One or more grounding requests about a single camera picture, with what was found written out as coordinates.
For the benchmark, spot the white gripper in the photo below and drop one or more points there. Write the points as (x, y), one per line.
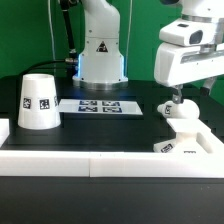
(175, 65)

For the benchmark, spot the white lamp bulb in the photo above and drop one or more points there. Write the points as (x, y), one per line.
(188, 109)

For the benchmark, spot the white lamp base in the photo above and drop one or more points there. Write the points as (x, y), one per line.
(188, 133)

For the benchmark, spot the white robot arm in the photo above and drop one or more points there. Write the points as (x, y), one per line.
(101, 65)

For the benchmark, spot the white lamp shade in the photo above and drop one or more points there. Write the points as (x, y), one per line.
(38, 103)

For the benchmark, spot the white fiducial marker sheet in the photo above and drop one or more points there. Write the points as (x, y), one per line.
(99, 107)

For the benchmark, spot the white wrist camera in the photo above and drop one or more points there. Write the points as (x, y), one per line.
(187, 33)

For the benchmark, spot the white table border frame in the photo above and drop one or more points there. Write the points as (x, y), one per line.
(113, 164)

